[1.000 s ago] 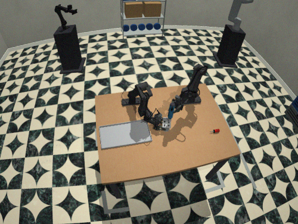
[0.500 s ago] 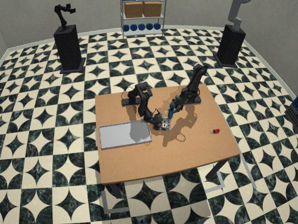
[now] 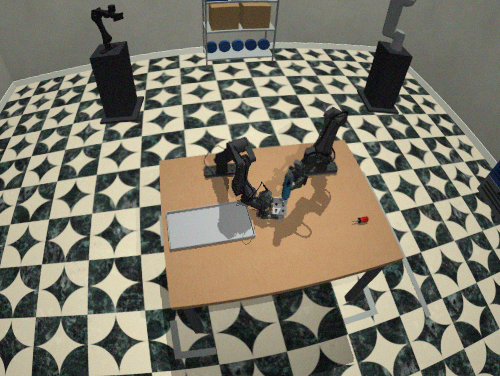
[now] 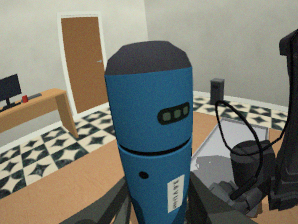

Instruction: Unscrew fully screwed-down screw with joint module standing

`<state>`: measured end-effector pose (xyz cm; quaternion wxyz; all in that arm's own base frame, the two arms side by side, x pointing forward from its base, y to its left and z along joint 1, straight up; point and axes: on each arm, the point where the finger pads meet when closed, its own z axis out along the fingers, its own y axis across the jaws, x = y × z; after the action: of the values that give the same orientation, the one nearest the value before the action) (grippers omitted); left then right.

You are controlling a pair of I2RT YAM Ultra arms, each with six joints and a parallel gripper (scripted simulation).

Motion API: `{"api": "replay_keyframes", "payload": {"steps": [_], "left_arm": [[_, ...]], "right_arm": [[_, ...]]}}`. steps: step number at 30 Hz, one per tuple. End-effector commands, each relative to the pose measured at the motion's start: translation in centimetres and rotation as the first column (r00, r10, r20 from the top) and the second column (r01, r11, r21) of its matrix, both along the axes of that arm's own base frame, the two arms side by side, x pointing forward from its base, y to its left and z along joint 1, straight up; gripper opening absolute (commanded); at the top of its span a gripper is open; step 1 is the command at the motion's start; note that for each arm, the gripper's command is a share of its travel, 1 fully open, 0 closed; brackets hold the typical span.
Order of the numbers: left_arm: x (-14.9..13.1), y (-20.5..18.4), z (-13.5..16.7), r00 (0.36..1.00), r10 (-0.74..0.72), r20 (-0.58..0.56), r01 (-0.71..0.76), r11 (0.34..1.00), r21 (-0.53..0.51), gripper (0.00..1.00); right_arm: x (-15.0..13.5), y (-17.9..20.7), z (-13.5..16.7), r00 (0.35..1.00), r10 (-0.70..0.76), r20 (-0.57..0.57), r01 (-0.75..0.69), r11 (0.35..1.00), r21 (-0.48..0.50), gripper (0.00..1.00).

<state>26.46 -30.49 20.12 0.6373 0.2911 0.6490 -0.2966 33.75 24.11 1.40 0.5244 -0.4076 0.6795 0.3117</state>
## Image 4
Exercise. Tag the blue electric screwdriver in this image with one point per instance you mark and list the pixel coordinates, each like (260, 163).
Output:
(150, 93)

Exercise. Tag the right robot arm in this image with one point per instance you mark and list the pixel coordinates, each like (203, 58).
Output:
(282, 174)

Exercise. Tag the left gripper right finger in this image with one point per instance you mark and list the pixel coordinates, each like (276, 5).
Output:
(212, 209)

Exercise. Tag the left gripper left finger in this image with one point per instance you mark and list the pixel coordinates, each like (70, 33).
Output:
(103, 210)

